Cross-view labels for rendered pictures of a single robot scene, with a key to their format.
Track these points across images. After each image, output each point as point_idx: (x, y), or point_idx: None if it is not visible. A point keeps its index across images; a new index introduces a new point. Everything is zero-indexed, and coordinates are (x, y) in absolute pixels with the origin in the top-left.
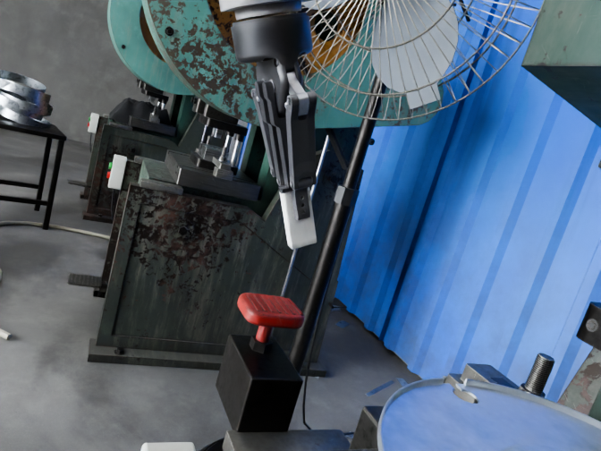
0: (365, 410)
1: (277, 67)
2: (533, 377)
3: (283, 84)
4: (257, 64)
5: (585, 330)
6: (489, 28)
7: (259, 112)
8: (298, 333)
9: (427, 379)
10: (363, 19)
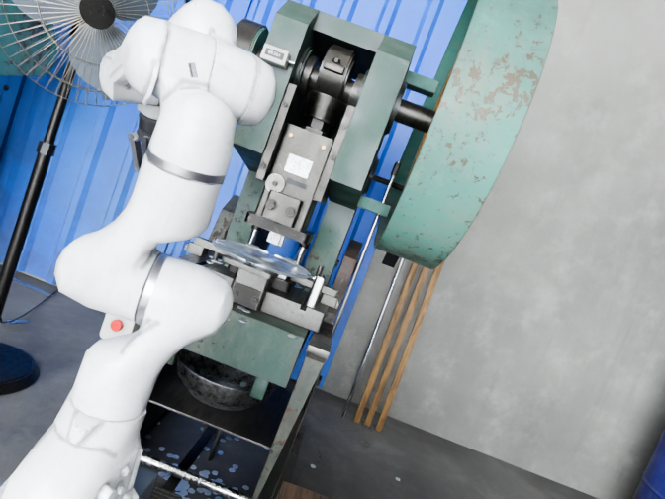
0: (179, 257)
1: None
2: (222, 236)
3: None
4: (139, 127)
5: (247, 219)
6: None
7: (134, 145)
8: (13, 248)
9: (213, 240)
10: (82, 43)
